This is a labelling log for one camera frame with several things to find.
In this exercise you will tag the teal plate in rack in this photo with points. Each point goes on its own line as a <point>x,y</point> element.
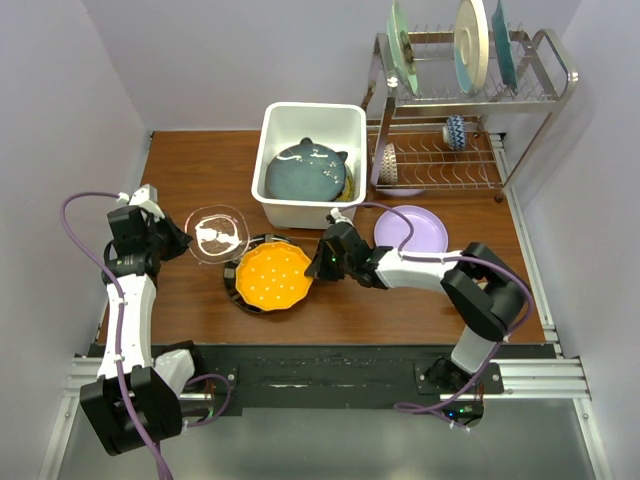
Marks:
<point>503,50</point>

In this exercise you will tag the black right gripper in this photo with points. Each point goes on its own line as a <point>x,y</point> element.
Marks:
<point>318,268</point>

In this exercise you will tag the cream blue spiral plate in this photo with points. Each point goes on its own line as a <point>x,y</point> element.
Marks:
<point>471,46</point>

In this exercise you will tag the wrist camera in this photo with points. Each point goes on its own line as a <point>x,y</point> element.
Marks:
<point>145,197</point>
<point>336,217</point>

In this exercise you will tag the aluminium frame rail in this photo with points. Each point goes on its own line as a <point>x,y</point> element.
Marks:
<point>541,426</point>

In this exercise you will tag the blue zigzag bowl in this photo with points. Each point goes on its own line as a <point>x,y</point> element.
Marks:
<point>454,133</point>

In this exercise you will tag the mint plate in rack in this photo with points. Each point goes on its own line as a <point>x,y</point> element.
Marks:
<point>401,48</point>

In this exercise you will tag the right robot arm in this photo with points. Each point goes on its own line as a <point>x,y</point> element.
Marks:
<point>487,295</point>

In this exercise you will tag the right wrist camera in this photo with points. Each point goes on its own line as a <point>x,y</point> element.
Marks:
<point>336,217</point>

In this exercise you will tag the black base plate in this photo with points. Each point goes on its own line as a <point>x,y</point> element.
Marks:
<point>271,376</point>

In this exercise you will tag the lavender plate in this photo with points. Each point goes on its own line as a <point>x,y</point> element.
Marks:
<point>429,232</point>

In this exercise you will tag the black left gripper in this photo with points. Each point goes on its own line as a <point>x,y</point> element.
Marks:
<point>180,240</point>

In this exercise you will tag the woven bamboo plate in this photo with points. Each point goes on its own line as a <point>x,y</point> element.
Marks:
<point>348,192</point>

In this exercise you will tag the black gold striped plate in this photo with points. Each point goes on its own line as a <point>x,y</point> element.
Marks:
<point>229,271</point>

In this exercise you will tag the orange polka dot plate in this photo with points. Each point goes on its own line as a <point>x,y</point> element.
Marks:
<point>272,276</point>

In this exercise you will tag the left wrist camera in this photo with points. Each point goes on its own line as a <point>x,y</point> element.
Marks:
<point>145,197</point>

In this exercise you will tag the white plastic bin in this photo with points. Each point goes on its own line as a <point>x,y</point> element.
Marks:
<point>340,127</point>

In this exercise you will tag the grey blue ceramic plate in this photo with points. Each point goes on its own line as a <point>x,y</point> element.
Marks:
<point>307,171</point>

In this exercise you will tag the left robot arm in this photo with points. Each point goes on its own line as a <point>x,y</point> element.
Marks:
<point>130,340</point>

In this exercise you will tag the clear glass plate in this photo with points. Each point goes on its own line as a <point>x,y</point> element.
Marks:
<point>219,234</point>

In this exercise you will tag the metal dish rack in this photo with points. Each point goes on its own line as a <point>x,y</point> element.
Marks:
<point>502,128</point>

